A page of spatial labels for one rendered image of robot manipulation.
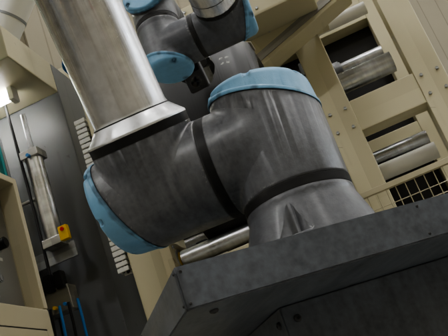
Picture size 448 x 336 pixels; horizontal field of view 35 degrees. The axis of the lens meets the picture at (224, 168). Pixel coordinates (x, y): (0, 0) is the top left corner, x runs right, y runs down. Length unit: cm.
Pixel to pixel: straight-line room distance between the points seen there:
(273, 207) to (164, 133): 18
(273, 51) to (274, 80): 146
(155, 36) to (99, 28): 43
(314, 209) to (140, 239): 25
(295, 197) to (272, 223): 4
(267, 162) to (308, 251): 27
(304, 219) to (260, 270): 24
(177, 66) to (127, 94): 42
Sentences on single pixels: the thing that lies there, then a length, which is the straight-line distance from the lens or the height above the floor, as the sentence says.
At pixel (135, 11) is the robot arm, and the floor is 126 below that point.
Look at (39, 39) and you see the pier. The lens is 611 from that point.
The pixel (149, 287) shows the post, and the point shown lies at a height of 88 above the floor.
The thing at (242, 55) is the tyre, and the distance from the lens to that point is 182.
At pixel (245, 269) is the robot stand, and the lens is 63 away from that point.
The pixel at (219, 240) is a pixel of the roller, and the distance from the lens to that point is 176.
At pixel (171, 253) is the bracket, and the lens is 176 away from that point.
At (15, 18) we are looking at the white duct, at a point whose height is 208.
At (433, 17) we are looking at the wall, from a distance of 745.
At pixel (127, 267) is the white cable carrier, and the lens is 193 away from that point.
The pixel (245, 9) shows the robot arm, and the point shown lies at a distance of 135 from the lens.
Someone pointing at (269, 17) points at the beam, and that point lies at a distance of 236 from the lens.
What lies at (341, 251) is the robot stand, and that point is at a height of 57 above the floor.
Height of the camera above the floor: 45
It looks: 20 degrees up
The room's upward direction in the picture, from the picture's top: 20 degrees counter-clockwise
